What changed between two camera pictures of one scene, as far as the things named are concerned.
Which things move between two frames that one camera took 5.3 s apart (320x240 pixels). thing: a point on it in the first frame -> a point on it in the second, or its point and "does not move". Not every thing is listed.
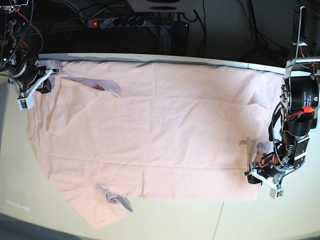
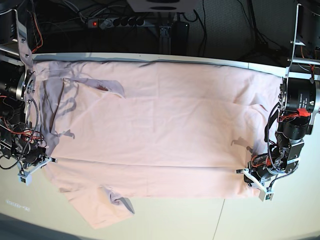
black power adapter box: [180, 40] does not move
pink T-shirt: [110, 133] does not move
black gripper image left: [24, 73] -> [29, 152]
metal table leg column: [165, 40] does not move
